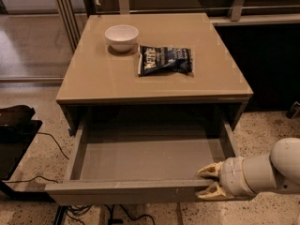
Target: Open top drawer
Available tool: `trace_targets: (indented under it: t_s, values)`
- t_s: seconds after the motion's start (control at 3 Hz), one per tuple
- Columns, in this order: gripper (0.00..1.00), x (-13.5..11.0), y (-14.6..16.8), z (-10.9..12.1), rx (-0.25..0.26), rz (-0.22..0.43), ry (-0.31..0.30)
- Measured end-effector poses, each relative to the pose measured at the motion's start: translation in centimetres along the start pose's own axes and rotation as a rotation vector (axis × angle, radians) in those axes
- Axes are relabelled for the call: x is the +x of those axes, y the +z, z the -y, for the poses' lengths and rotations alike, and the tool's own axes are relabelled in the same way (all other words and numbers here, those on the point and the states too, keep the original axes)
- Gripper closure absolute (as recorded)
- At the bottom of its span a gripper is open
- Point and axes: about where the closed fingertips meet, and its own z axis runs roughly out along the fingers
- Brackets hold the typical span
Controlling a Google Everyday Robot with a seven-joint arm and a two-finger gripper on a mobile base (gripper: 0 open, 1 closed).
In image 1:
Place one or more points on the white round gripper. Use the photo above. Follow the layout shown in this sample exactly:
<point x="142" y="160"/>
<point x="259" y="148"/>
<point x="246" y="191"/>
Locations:
<point x="232" y="176"/>

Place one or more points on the grey top drawer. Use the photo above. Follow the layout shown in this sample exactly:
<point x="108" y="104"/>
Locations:
<point x="154" y="159"/>

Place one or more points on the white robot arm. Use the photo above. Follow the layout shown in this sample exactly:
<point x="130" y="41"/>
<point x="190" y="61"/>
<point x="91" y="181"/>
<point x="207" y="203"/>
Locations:
<point x="278" y="171"/>

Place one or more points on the grey three-drawer cabinet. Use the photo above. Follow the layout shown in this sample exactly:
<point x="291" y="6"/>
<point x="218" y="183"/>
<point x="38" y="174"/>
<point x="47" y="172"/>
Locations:
<point x="98" y="75"/>

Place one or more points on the dark blue chip bag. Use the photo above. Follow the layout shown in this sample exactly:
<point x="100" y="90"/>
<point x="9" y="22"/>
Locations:
<point x="154" y="59"/>

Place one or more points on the white ceramic bowl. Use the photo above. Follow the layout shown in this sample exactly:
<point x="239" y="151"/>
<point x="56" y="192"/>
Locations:
<point x="121" y="37"/>

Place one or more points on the black stand with tray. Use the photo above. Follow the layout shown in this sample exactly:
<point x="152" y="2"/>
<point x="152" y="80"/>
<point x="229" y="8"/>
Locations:
<point x="17" y="131"/>

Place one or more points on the metal railing frame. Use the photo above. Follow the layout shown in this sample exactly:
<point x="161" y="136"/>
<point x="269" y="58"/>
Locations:
<point x="221" y="12"/>

